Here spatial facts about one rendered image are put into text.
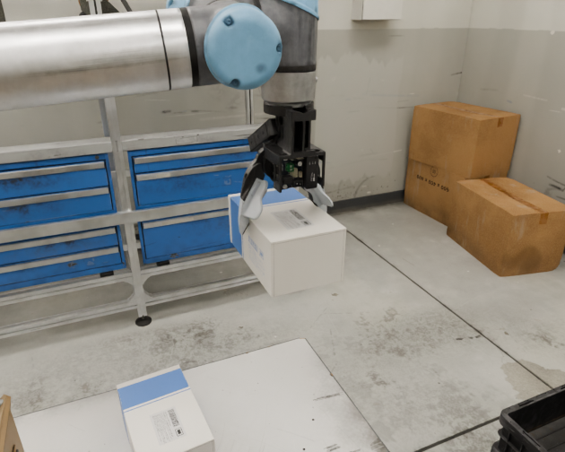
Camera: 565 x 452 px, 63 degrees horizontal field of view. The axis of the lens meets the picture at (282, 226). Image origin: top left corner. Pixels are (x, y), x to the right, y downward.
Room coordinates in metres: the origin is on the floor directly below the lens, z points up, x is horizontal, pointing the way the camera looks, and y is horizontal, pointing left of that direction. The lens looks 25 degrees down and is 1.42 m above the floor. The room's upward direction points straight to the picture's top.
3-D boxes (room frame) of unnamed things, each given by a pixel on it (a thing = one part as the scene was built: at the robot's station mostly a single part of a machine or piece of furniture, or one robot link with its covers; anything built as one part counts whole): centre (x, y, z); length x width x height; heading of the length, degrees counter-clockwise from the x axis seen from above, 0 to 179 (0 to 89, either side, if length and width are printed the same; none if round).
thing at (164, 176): (2.08, 0.34, 0.60); 0.72 x 0.03 x 0.56; 113
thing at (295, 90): (0.66, -0.01, 1.33); 0.08 x 0.08 x 0.05
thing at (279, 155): (0.66, -0.01, 1.25); 0.09 x 0.08 x 0.12; 23
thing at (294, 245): (0.68, 0.00, 1.09); 0.20 x 0.12 x 0.09; 23
